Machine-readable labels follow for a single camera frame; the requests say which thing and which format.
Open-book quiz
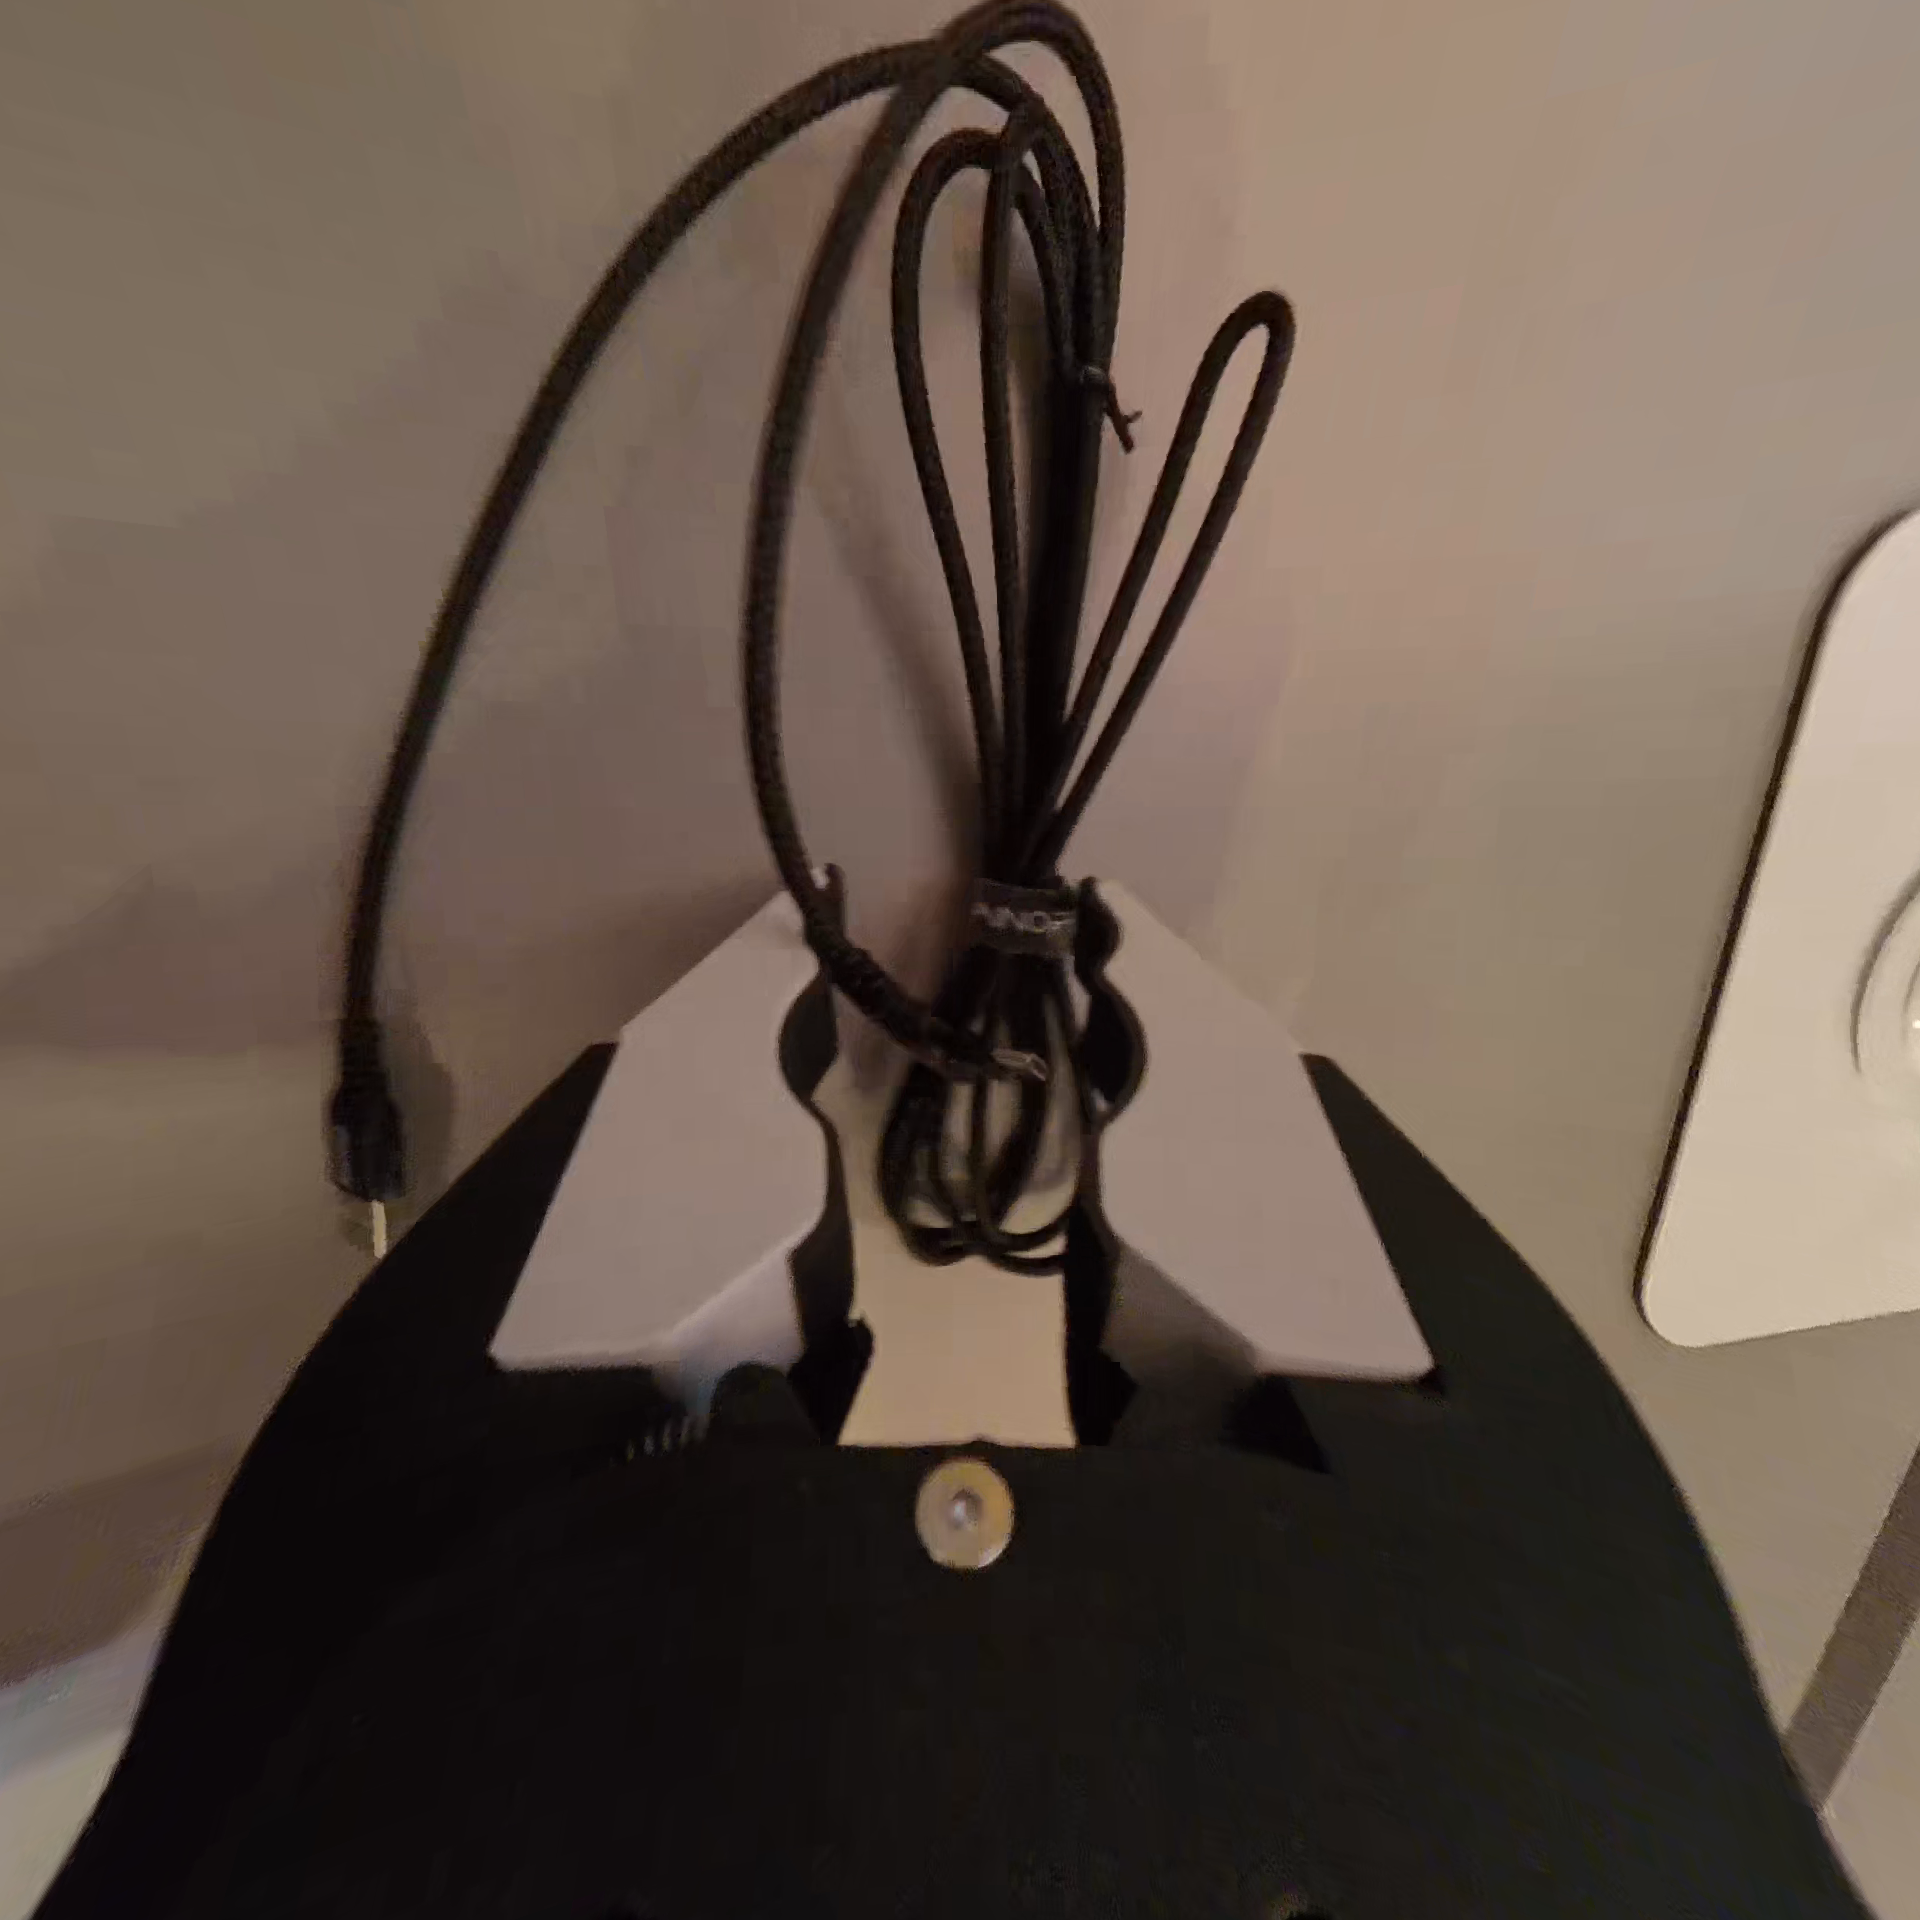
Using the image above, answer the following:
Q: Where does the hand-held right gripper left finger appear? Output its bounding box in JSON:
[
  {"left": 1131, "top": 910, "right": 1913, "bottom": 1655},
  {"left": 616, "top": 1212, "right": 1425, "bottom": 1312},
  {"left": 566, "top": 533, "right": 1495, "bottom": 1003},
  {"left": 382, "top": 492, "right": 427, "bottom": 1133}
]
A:
[{"left": 487, "top": 884, "right": 874, "bottom": 1420}]

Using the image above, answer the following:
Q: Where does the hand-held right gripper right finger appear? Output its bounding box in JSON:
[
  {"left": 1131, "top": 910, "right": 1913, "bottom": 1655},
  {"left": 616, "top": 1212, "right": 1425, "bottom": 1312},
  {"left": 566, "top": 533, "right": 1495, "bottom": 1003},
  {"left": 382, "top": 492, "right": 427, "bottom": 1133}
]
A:
[{"left": 1067, "top": 878, "right": 1441, "bottom": 1390}]

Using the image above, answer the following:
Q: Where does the black braided cable bundle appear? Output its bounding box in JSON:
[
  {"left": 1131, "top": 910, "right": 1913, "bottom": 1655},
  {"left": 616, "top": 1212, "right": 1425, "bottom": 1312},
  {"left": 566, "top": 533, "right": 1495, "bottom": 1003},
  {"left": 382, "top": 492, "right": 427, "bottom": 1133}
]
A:
[{"left": 328, "top": 0, "right": 1299, "bottom": 1278}]

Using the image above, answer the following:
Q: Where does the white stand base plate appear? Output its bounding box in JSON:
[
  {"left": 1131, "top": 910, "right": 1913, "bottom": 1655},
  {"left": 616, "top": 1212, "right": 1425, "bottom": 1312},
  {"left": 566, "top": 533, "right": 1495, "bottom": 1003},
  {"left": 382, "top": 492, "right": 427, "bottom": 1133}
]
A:
[{"left": 1635, "top": 509, "right": 1920, "bottom": 1347}]

